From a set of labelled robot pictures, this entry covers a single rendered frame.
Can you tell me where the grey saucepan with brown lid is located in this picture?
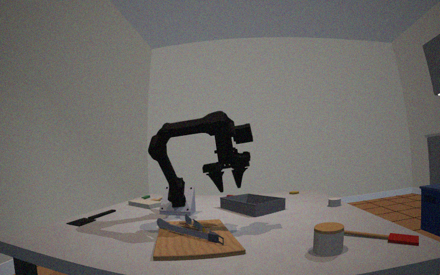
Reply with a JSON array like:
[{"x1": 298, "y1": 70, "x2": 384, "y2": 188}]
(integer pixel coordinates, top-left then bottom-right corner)
[{"x1": 313, "y1": 222, "x2": 344, "y2": 257}]

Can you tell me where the grey short cylinder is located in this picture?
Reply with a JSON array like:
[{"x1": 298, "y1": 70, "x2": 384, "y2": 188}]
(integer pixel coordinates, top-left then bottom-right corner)
[{"x1": 328, "y1": 198, "x2": 341, "y2": 207}]

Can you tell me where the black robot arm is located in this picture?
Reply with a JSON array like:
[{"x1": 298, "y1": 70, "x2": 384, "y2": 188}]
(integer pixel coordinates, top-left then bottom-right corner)
[{"x1": 148, "y1": 111, "x2": 253, "y2": 207}]

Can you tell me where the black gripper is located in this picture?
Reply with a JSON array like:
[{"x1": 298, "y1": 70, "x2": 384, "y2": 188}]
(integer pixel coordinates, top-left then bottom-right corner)
[{"x1": 202, "y1": 145, "x2": 250, "y2": 193}]

